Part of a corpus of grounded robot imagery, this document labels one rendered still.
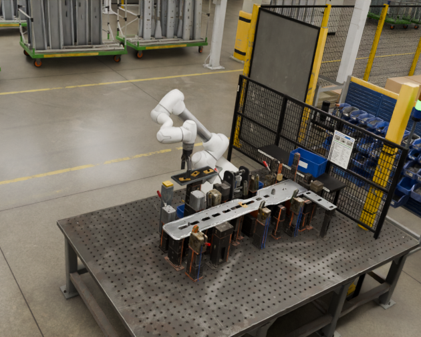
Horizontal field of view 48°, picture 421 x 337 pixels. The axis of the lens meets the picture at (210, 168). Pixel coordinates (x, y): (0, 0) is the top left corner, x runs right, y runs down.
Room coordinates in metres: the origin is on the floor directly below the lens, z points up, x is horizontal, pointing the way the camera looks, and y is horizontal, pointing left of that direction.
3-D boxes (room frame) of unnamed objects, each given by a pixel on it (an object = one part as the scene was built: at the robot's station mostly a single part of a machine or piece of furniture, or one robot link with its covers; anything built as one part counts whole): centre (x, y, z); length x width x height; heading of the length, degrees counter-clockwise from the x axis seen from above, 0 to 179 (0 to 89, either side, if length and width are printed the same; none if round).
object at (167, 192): (3.05, 0.30, 0.92); 0.08 x 0.08 x 0.44; 43
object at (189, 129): (3.13, 0.20, 1.56); 0.13 x 0.11 x 0.16; 122
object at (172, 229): (3.12, -0.28, 1.00); 1.38 x 0.22 x 0.02; 133
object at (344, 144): (3.76, -1.10, 1.30); 0.23 x 0.02 x 0.31; 43
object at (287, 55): (5.89, -0.70, 1.00); 1.34 x 0.14 x 2.00; 39
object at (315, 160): (3.85, -0.86, 1.10); 0.30 x 0.17 x 0.13; 53
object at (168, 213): (2.86, 0.26, 0.88); 0.11 x 0.10 x 0.36; 43
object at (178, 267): (2.71, 0.17, 0.84); 0.18 x 0.06 x 0.29; 43
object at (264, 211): (3.05, -0.45, 0.87); 0.12 x 0.09 x 0.35; 43
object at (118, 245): (3.21, -0.35, 0.68); 2.56 x 1.61 x 0.04; 129
